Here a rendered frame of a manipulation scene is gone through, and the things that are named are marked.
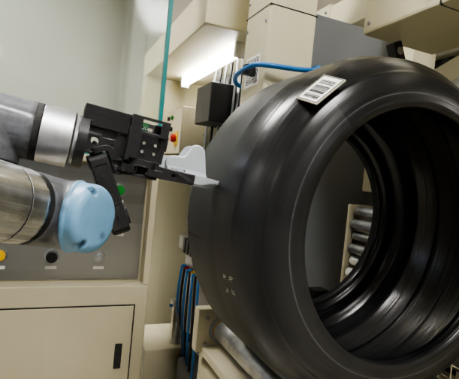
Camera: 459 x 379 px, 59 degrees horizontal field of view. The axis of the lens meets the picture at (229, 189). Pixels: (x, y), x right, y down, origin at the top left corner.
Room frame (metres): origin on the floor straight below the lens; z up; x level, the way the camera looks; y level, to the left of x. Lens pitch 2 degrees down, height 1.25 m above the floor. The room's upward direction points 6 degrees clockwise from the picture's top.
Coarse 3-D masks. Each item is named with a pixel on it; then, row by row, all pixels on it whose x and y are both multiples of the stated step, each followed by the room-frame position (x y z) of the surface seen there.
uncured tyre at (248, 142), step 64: (384, 64) 0.63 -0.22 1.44; (256, 128) 0.59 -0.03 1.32; (320, 128) 0.56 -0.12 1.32; (384, 128) 0.92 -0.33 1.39; (448, 128) 0.80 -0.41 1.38; (192, 192) 0.73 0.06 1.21; (256, 192) 0.55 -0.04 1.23; (384, 192) 0.97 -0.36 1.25; (448, 192) 0.87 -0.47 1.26; (192, 256) 0.72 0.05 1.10; (256, 256) 0.55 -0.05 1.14; (384, 256) 0.97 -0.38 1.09; (448, 256) 0.86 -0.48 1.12; (256, 320) 0.57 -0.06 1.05; (320, 320) 0.57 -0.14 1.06; (384, 320) 0.88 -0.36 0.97; (448, 320) 0.79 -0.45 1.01
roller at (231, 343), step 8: (216, 328) 0.89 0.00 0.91; (224, 328) 0.88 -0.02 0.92; (216, 336) 0.88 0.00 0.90; (224, 336) 0.85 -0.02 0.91; (232, 336) 0.84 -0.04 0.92; (224, 344) 0.84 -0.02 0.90; (232, 344) 0.81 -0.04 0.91; (240, 344) 0.80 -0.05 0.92; (232, 352) 0.81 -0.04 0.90; (240, 352) 0.78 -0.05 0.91; (248, 352) 0.77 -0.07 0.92; (240, 360) 0.77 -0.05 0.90; (248, 360) 0.75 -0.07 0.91; (256, 360) 0.73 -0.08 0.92; (248, 368) 0.74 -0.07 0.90; (256, 368) 0.72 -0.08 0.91; (264, 368) 0.71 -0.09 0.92; (256, 376) 0.71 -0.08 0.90; (264, 376) 0.69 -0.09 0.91; (272, 376) 0.68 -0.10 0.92
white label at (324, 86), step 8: (320, 80) 0.59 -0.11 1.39; (328, 80) 0.58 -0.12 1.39; (336, 80) 0.58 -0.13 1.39; (344, 80) 0.57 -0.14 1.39; (312, 88) 0.58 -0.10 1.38; (320, 88) 0.58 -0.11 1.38; (328, 88) 0.57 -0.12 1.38; (336, 88) 0.57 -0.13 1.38; (304, 96) 0.58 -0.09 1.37; (312, 96) 0.57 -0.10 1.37; (320, 96) 0.56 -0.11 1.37
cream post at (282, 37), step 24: (264, 0) 0.99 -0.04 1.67; (288, 0) 0.98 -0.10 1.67; (312, 0) 1.01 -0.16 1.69; (264, 24) 0.98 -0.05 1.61; (288, 24) 0.98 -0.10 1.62; (312, 24) 1.01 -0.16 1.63; (264, 48) 0.97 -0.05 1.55; (288, 48) 0.99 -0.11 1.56; (312, 48) 1.01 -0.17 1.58; (264, 72) 0.96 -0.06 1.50; (288, 72) 0.99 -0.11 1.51; (240, 96) 1.07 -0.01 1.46
